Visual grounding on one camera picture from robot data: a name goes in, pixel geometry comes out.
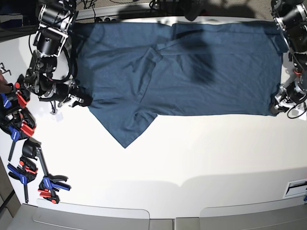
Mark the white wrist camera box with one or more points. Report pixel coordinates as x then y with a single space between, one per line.
303 115
58 117

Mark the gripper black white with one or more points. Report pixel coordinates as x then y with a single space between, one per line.
287 97
62 94

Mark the left grey chair back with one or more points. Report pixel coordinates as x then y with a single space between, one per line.
64 216

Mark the dark blue T-shirt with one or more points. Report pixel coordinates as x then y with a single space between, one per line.
137 71

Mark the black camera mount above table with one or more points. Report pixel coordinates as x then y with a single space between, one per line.
193 8

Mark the small metal hex key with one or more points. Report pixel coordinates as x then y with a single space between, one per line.
4 71

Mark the top blue red bar clamp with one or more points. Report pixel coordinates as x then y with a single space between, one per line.
16 101

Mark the white label card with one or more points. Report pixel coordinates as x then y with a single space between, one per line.
295 189

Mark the blue red bar clamp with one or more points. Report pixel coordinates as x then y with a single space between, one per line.
50 184
16 101
26 172
21 126

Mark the right grey chair back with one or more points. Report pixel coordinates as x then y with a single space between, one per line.
286 214

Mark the person hand at edge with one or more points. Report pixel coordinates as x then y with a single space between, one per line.
4 87

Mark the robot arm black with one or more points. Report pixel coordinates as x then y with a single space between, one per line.
55 21
290 16

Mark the grey chair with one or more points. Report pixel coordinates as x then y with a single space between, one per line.
286 214
64 216

